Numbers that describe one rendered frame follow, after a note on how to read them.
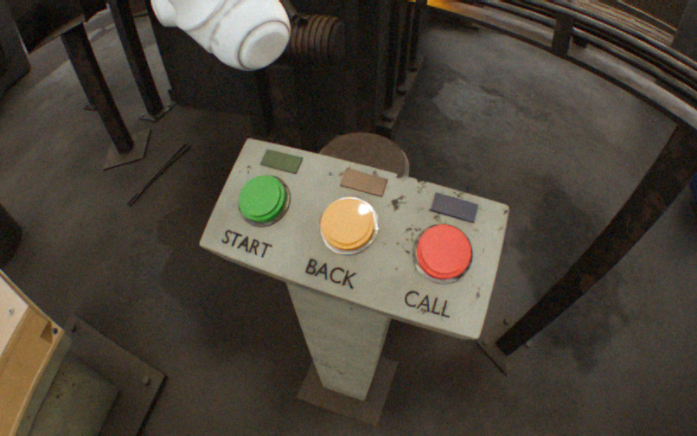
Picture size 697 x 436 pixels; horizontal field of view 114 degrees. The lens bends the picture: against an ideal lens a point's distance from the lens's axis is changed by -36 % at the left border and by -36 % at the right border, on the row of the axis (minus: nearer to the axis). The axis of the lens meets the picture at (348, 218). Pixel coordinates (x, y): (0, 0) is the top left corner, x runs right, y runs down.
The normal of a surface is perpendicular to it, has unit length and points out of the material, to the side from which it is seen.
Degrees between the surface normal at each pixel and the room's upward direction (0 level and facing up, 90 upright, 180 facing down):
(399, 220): 20
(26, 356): 90
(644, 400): 0
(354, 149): 0
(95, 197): 1
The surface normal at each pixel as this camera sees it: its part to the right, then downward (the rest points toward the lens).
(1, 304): 0.04, -0.62
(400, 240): -0.12, -0.33
